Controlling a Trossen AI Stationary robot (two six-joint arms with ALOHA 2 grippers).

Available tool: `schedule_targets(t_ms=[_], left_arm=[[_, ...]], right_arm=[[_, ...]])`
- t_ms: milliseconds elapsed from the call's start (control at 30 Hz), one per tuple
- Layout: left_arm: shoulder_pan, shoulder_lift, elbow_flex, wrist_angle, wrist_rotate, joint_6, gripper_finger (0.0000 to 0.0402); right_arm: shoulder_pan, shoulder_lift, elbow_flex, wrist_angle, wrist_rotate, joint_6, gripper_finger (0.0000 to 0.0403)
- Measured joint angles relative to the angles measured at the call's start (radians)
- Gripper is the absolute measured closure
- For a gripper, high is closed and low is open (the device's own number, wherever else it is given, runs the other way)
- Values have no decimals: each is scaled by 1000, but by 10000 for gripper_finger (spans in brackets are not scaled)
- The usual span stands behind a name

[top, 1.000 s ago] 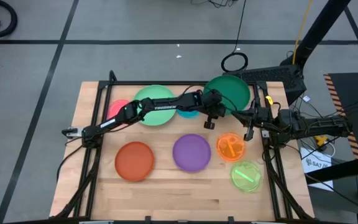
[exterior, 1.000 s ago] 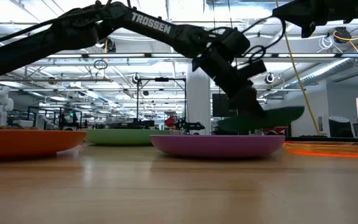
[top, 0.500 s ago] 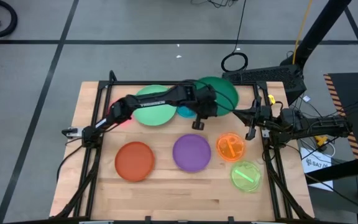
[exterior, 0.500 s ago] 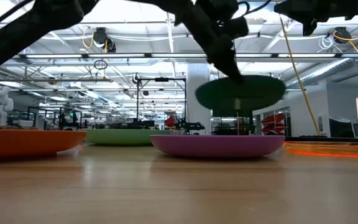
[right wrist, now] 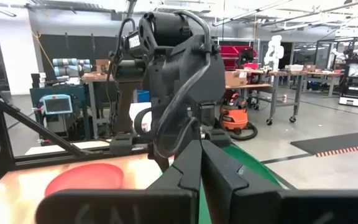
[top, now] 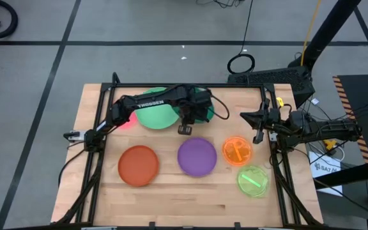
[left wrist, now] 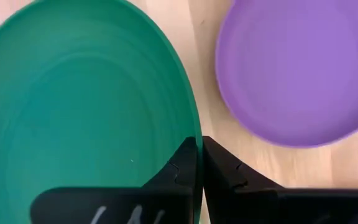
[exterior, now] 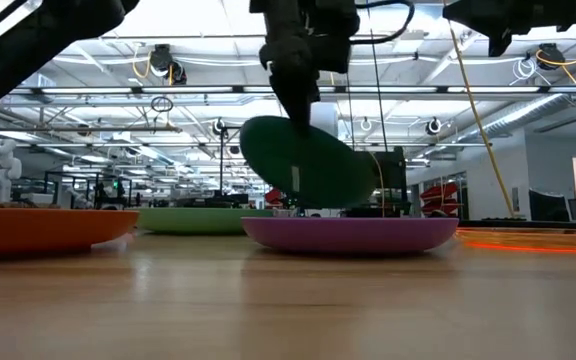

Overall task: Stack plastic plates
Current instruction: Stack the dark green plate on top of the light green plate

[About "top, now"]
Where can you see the white paper label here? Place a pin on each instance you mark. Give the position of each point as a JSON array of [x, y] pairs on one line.
[[323, 167]]

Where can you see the orange-red plastic plate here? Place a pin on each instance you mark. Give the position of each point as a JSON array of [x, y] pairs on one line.
[[138, 166]]

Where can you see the black perforated computer box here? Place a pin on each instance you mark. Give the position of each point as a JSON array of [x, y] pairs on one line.
[[273, 76]]

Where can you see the black aluminium table frame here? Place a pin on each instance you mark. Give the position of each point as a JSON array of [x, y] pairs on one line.
[[235, 85]]

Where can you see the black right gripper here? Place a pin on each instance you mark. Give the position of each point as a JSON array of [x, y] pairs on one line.
[[271, 118]]

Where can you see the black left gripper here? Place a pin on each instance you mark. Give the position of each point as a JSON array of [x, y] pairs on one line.
[[188, 108]]

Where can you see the yellow tag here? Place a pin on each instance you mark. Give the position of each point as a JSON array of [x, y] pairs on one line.
[[280, 101]]

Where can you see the purple plastic plate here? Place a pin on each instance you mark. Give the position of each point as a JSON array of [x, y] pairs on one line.
[[196, 157]]

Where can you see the green transparent cup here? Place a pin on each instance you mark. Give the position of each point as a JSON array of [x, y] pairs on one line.
[[252, 181]]

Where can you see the pink cup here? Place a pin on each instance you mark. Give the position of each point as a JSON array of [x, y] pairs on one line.
[[130, 123]]

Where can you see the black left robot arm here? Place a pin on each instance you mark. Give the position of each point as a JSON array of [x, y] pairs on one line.
[[149, 103]]

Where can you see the black slanted pole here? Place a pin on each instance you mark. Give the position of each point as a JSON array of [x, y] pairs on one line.
[[331, 25]]

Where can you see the light green plastic plate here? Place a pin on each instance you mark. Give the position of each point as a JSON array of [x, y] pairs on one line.
[[155, 116]]

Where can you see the black hazard-striped platform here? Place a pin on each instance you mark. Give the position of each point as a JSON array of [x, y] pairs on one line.
[[359, 92]]

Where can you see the orange transparent cup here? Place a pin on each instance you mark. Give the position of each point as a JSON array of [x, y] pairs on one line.
[[236, 151]]

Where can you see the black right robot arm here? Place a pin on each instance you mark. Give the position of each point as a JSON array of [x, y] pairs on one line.
[[331, 127]]

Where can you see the black crossbar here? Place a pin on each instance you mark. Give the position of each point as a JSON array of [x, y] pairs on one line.
[[356, 172]]

